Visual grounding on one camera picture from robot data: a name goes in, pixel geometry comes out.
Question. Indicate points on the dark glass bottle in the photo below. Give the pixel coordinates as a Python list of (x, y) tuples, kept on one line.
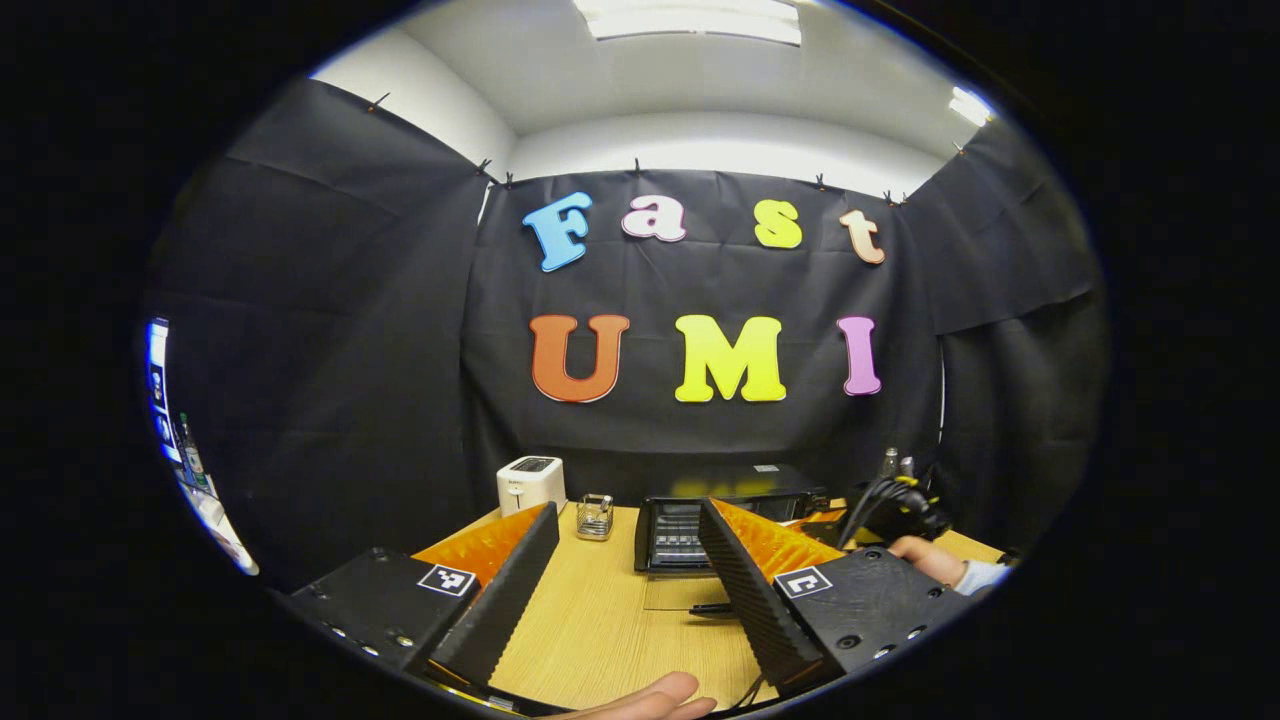
[(192, 455)]

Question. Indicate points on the white shelf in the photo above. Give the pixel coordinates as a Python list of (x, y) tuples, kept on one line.
[(225, 530)]

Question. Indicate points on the black backdrop cloth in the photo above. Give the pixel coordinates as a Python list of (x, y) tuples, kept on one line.
[(330, 350)]

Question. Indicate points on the clear plastic water bottle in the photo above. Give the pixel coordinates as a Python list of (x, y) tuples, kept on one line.
[(889, 463)]

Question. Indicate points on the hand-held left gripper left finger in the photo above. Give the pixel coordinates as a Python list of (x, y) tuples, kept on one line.
[(505, 590)]

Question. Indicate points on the white toaster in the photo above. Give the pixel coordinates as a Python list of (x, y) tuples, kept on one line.
[(530, 485)]

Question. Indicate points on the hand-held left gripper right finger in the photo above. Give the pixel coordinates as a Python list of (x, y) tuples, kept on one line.
[(755, 600)]

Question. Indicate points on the small ceiling light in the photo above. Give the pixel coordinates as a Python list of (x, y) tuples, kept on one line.
[(972, 106)]

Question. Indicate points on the small glass cup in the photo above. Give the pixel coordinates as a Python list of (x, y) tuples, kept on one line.
[(595, 518)]

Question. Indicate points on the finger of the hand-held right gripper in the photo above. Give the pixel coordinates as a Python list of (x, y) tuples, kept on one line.
[(830, 530)]

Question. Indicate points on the black electric oven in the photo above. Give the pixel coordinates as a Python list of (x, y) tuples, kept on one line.
[(675, 535)]

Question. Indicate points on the large ceiling light panel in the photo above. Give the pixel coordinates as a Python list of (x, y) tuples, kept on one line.
[(690, 20)]

